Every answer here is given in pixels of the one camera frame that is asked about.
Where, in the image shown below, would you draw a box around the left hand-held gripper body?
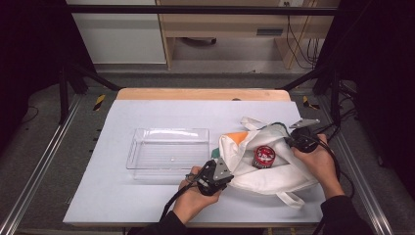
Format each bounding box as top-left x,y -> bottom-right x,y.
195,156 -> 235,198

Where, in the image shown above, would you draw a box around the white printed tote bag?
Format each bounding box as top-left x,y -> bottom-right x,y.
209,116 -> 322,210

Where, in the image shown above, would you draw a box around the person's left hand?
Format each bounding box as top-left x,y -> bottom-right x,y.
171,165 -> 223,225

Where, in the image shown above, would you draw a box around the black floor cables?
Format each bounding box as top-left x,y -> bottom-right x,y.
321,107 -> 360,141

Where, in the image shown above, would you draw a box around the black metal stand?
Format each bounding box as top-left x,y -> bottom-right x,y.
280,65 -> 342,126
58,62 -> 121,125

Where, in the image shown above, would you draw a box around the aluminium rail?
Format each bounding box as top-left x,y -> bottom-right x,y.
317,96 -> 394,235
0,94 -> 82,235

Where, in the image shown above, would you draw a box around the white cabinet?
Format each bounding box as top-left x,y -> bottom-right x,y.
67,0 -> 167,65

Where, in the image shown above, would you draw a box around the light wooden desk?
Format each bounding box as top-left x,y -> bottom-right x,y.
156,0 -> 341,71

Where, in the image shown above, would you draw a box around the white table mat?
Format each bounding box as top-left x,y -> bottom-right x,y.
63,99 -> 327,226

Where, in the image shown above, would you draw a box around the person's right hand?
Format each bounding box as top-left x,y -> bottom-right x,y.
292,132 -> 346,201

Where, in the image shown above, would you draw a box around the yellow black tape marker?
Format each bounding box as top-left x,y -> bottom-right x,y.
301,95 -> 321,111
92,93 -> 107,112

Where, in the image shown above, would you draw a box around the clear plastic container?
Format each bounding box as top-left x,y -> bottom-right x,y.
125,127 -> 210,181

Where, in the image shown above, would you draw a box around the black hanging cable bundle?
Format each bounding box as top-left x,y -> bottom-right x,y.
306,38 -> 322,67

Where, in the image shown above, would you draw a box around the left hand-held gripper cable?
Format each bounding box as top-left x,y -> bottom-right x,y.
159,180 -> 200,223

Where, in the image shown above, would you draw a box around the black curtain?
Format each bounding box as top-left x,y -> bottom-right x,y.
312,0 -> 415,190
0,0 -> 96,148

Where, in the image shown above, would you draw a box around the hand-held gripper cable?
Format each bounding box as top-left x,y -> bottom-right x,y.
307,132 -> 356,200
159,180 -> 200,223

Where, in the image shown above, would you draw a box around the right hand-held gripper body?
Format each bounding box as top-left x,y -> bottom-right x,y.
289,117 -> 322,155

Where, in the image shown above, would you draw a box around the right hand-held gripper cable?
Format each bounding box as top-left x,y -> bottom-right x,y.
307,132 -> 356,200

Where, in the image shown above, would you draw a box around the red round can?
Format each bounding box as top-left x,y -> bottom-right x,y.
252,145 -> 277,170

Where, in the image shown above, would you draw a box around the thin black floor cable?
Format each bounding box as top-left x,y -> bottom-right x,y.
19,105 -> 40,125

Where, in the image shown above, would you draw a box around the black horizontal bar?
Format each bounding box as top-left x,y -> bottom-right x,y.
65,4 -> 341,17

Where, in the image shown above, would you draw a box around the wooden table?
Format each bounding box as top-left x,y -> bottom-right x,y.
63,87 -> 329,229

